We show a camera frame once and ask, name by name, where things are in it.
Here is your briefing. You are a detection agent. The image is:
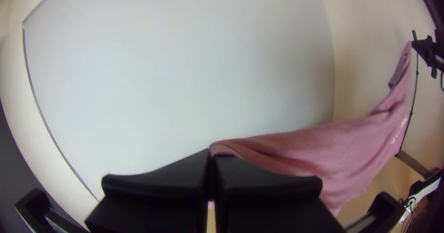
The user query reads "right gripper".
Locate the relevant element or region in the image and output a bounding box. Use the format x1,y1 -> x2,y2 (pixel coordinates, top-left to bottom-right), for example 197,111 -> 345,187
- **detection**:
411,30 -> 444,80

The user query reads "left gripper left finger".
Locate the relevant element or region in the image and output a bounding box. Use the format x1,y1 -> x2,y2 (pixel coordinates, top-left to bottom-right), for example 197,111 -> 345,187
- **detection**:
85,148 -> 211,233

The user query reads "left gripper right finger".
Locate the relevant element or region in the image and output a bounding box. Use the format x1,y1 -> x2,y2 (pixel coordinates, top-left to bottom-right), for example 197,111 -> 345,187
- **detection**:
212,155 -> 346,233

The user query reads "pink t-shirt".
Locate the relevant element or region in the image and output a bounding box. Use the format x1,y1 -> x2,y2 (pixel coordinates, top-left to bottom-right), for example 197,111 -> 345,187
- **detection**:
209,40 -> 414,217

